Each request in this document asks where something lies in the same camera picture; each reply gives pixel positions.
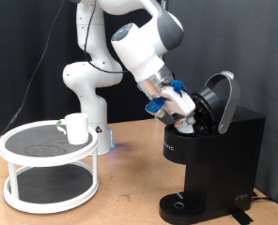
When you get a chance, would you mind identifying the white two-tier turntable shelf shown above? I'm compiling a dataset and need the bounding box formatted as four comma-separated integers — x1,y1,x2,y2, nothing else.
0,119,100,215

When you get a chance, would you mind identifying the black tape strip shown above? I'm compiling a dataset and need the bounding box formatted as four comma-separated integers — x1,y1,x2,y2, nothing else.
229,209,255,225

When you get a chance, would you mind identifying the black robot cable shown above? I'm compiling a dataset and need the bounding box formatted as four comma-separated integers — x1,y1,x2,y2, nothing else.
0,0,130,148

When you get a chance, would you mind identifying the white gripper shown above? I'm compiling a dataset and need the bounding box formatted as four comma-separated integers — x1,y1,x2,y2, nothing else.
161,87,197,127

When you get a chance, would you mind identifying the white wrist camera blue mount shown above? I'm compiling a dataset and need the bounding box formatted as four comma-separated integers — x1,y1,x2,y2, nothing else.
144,97,167,119

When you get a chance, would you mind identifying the blue cable clip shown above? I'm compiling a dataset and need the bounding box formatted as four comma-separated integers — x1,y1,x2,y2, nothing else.
170,79,189,95

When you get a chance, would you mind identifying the black power cord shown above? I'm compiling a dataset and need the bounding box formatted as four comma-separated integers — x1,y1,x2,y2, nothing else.
251,191,274,203

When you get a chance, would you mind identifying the dark grey partition panel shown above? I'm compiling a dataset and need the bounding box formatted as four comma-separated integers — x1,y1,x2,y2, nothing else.
157,0,278,212

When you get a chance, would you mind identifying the black Keurig coffee machine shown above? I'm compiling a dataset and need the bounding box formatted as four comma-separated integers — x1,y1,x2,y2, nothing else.
158,70,267,225

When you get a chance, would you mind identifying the white mug green-taped handle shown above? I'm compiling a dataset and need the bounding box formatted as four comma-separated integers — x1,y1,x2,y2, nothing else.
55,112,90,145

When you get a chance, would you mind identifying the black curtain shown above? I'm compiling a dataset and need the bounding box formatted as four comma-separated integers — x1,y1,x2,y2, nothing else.
0,0,162,136

